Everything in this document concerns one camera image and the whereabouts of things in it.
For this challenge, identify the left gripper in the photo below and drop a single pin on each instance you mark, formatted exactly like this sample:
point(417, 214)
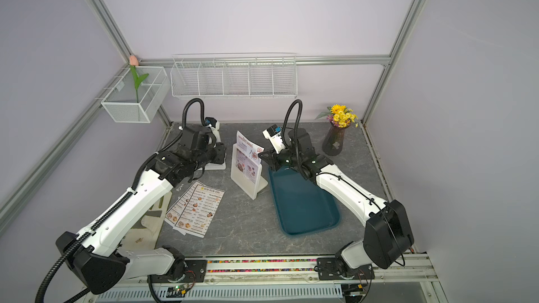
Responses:
point(220, 149)

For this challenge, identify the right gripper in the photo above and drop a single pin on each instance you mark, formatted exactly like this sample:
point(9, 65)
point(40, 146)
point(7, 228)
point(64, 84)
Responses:
point(272, 158)

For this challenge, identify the special menu sheet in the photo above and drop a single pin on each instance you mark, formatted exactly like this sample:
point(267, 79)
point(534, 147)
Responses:
point(247, 160)

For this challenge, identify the white menu holder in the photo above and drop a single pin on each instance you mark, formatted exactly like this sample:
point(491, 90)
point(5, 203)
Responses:
point(251, 189)
point(218, 162)

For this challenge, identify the dim sum menu sheet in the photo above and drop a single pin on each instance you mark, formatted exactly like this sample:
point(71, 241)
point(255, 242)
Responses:
point(174, 213)

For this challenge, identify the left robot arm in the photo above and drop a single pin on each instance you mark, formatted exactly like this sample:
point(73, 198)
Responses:
point(94, 253)

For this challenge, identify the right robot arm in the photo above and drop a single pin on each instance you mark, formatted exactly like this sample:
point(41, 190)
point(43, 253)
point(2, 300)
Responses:
point(387, 230)

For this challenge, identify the teal plastic tray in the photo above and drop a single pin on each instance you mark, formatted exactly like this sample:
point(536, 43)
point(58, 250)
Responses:
point(302, 207)

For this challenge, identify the dark glass vase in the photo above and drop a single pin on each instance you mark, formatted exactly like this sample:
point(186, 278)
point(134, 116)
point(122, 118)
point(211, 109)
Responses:
point(333, 142)

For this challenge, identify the yellow flower bouquet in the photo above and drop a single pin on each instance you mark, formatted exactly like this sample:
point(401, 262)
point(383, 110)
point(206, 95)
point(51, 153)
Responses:
point(340, 116)

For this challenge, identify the pink artificial tulip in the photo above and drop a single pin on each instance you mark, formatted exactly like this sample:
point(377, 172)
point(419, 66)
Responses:
point(137, 79)

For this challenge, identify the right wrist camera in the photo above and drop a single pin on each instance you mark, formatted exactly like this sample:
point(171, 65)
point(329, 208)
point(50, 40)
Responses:
point(274, 135)

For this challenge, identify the white wire wall shelf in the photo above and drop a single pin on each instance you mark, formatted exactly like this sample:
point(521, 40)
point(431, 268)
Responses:
point(234, 75)

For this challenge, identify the white mesh wall basket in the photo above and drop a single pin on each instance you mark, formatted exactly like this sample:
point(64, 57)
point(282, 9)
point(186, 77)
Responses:
point(120, 102)

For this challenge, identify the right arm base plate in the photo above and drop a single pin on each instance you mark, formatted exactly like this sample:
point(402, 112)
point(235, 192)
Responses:
point(332, 269)

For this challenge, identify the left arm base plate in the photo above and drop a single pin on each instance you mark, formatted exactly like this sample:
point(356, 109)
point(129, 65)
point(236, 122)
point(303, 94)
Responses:
point(190, 271)

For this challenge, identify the white vented cable duct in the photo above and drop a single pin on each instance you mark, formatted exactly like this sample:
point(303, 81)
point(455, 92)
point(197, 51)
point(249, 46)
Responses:
point(248, 293)

